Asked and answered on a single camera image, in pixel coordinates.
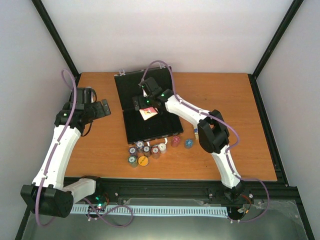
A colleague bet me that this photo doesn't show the purple chip stack top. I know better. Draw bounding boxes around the purple chip stack top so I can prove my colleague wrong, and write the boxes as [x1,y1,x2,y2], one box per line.
[135,140,145,153]

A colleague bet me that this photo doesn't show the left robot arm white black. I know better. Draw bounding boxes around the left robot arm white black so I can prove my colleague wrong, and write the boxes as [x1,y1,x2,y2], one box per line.
[20,87,111,218]

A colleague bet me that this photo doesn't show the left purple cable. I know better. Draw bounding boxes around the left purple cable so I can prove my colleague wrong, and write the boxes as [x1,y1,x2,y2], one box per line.
[34,68,134,228]

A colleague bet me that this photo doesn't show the green poker chip stack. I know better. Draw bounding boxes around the green poker chip stack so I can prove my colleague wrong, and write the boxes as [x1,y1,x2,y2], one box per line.
[128,155,138,168]

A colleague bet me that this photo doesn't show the yellow dealer button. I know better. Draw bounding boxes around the yellow dealer button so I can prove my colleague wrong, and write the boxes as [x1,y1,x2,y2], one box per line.
[137,156,149,167]

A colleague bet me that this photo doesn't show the black aluminium frame rail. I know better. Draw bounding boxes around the black aluminium frame rail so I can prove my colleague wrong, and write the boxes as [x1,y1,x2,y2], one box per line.
[29,72,301,208]

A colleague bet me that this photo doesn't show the white poker chip stack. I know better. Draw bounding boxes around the white poker chip stack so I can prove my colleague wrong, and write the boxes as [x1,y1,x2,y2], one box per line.
[157,143,167,154]

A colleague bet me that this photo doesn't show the left controller board green LED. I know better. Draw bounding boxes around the left controller board green LED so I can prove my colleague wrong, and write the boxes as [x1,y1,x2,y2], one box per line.
[88,192,110,213]

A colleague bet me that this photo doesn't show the blue playing card deck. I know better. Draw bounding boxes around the blue playing card deck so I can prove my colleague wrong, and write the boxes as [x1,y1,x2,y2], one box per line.
[193,127,199,140]

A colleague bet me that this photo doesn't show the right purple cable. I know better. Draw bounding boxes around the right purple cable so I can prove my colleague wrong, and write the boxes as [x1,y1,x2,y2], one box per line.
[139,59,271,224]

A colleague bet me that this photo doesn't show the blue poker chip stack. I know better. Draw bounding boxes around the blue poker chip stack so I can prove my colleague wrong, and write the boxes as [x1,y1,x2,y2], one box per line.
[184,138,194,149]

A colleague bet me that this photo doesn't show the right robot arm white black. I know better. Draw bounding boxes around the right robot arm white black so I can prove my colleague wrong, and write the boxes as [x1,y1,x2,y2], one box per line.
[139,77,244,201]

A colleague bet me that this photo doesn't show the red poker chip stack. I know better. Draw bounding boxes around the red poker chip stack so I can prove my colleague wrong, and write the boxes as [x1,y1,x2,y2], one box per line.
[170,135,181,148]

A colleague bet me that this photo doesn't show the red playing card deck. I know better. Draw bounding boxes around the red playing card deck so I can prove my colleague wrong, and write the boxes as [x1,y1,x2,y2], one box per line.
[139,107,158,121]

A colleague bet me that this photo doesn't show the black poker set case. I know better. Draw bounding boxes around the black poker set case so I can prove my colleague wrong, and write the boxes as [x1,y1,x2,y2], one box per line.
[114,70,184,144]

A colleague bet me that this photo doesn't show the right controller board wires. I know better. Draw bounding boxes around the right controller board wires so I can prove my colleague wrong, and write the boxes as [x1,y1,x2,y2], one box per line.
[228,193,254,221]

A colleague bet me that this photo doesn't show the light blue slotted cable duct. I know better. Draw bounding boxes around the light blue slotted cable duct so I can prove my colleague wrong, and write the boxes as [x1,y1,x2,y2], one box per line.
[69,203,229,218]

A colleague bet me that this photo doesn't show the purple cable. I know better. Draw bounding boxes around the purple cable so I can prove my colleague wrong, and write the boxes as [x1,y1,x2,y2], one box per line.
[34,68,134,228]
[139,59,271,224]

